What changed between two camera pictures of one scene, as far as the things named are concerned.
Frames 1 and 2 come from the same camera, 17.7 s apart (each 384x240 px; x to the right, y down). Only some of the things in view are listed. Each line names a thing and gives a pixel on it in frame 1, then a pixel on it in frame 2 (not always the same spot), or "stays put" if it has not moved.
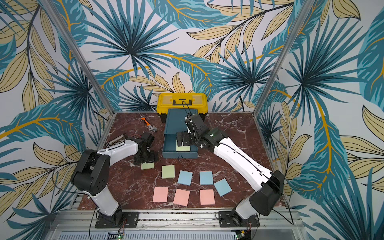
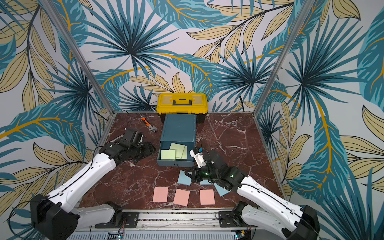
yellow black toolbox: (185, 101) stays put
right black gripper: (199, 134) to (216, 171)
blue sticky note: (185, 177) stays put
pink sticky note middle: (181, 197) stays put
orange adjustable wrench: (150, 128) stays put
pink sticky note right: (206, 197) stays put
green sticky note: (182, 148) to (184, 154)
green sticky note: (168, 171) to (179, 149)
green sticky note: (144, 165) to (168, 154)
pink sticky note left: (160, 194) stays put
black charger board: (119, 139) stays put
